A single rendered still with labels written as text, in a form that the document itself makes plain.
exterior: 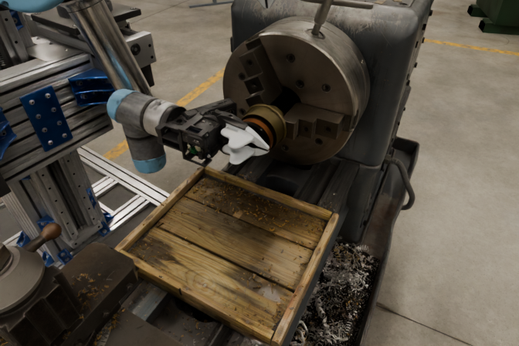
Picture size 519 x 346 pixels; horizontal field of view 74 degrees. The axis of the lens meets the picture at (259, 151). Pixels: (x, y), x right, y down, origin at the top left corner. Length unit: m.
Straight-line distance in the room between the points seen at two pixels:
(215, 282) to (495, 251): 1.70
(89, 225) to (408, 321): 1.39
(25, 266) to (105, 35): 0.51
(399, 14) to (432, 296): 1.34
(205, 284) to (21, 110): 0.69
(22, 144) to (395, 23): 0.99
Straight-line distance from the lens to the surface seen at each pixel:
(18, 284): 0.45
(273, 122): 0.65
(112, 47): 0.83
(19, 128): 1.12
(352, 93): 0.70
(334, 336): 0.97
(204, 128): 0.64
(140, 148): 0.80
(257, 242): 0.73
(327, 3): 0.69
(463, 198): 2.37
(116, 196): 1.91
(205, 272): 0.70
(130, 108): 0.75
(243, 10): 0.92
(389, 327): 1.71
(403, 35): 0.81
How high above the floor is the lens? 1.46
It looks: 38 degrees down
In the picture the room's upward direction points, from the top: straight up
